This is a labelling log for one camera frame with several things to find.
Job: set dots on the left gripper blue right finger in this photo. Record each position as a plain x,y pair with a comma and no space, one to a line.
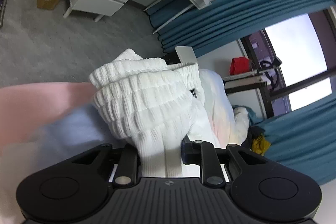
208,158

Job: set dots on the teal curtain of window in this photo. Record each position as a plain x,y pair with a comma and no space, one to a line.
304,139
180,24

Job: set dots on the mustard yellow garment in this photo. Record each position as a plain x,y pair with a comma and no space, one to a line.
260,145

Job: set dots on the folding metal rack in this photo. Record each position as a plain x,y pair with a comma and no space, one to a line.
257,79

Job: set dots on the pastel pink yellow blue bedsheet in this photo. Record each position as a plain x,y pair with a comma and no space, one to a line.
43,124

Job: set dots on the teal curtain right of window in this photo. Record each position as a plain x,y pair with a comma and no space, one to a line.
304,139

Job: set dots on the black window frame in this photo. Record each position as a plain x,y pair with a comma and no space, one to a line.
305,45

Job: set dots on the red garment on rack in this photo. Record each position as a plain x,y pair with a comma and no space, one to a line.
239,65

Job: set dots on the teal curtain left of window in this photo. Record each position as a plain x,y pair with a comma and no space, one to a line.
180,24

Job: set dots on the white sweatpants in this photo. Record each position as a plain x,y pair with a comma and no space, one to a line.
154,105

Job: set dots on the left gripper blue left finger pad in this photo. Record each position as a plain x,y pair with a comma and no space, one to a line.
127,169

